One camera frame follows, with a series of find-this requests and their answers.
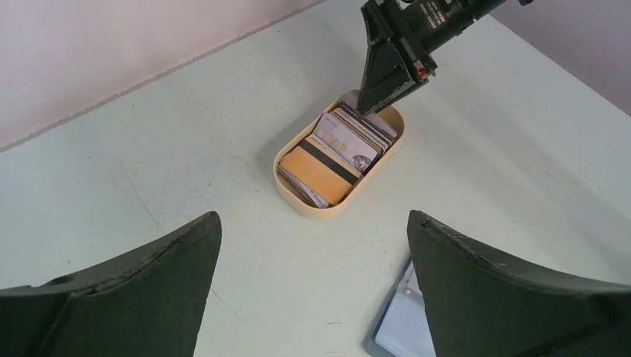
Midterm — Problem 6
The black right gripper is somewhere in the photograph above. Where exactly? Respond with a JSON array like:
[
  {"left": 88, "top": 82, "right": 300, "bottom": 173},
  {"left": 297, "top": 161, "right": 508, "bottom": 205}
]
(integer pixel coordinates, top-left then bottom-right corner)
[{"left": 356, "top": 1, "right": 504, "bottom": 115}]

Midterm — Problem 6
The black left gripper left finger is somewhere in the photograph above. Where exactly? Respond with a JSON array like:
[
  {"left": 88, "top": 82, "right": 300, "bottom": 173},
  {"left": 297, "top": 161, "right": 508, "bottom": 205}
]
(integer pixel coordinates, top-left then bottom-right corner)
[{"left": 1, "top": 211, "right": 222, "bottom": 356}]

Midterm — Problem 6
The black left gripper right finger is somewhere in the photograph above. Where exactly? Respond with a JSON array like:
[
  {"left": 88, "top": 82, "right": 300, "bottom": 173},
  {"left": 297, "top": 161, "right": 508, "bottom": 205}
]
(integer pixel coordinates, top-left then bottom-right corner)
[{"left": 407, "top": 210, "right": 630, "bottom": 356}]

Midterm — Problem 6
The stack of cards in tray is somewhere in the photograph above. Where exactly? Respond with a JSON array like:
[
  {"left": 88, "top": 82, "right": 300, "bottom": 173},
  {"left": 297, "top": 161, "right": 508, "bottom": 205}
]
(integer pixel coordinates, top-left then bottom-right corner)
[{"left": 276, "top": 100, "right": 400, "bottom": 210}]

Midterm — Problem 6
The orange card with black stripe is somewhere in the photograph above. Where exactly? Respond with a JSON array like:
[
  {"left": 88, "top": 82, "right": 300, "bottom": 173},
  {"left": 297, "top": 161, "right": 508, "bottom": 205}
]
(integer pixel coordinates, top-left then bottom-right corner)
[{"left": 280, "top": 135, "right": 362, "bottom": 205}]

